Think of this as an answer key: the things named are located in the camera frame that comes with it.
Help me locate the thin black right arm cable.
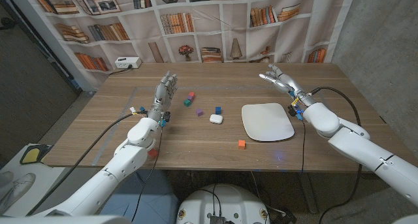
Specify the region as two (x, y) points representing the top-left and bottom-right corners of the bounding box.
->
(300, 119), (307, 172)

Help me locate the white power strip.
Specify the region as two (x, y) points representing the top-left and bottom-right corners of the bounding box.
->
(114, 56), (142, 70)

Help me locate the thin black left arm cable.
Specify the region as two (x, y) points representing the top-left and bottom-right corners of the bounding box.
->
(131, 127), (164, 223)

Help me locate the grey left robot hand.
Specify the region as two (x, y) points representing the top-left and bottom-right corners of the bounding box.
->
(147, 70), (179, 120)

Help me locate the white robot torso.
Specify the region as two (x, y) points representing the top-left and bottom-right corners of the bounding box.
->
(176, 184), (271, 224)

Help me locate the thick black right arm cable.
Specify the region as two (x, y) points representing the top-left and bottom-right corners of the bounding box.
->
(308, 86), (363, 224)

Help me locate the grey table leg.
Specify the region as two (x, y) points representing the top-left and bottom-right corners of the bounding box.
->
(298, 171), (319, 215)

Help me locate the black power strip cable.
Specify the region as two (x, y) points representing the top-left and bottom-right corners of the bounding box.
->
(107, 64), (134, 76)

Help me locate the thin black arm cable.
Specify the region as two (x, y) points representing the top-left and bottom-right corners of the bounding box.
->
(300, 119), (307, 172)
(131, 127), (164, 223)

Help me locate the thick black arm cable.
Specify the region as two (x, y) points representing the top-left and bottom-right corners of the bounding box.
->
(308, 86), (363, 224)
(25, 110), (150, 217)

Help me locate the white shoe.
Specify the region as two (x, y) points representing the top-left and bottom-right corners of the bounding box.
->
(0, 173), (37, 215)
(0, 170), (14, 189)

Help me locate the white floor platform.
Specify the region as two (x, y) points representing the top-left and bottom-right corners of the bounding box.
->
(0, 144), (66, 218)

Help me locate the yellow and black pad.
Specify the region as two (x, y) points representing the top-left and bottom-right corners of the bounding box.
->
(19, 144), (53, 166)

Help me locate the printed bookshelf backdrop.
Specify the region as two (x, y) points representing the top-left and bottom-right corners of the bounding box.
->
(6, 0), (357, 91)

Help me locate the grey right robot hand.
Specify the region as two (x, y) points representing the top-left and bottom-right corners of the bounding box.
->
(259, 64), (316, 107)

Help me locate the white square plate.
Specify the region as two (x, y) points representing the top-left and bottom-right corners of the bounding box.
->
(241, 103), (295, 142)

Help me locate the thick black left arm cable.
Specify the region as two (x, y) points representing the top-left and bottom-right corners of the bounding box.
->
(25, 110), (150, 217)

